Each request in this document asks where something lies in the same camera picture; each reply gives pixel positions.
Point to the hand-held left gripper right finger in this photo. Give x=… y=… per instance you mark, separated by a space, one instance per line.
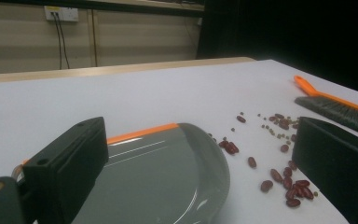
x=338 y=168

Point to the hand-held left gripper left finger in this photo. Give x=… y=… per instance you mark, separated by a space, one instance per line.
x=65 y=168

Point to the red kidney beans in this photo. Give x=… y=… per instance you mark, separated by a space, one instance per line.
x=276 y=175

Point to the small green beans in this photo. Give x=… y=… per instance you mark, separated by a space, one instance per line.
x=279 y=136

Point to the grey dustpan with orange edge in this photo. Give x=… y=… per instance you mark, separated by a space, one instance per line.
x=155 y=174

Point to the wooden table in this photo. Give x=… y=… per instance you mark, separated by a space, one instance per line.
x=74 y=72

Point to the white wall socket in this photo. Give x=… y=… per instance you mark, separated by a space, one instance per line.
x=65 y=14

